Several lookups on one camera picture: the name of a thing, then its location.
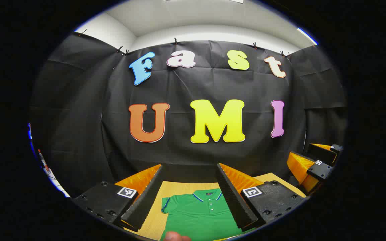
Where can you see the green T-shirt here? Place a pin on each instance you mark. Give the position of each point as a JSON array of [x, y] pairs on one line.
[[199, 217]]

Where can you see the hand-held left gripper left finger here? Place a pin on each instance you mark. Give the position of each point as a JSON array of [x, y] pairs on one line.
[[146, 201]]

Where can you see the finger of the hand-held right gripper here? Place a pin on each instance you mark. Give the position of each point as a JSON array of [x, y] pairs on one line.
[[320, 170], [323, 152]]

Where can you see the white device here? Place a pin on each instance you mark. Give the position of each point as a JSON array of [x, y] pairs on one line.
[[57, 184]]

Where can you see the blue and white box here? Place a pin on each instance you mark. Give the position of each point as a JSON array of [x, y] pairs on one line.
[[29, 132]]

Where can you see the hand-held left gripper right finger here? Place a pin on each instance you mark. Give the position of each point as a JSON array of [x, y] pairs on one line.
[[234, 204]]

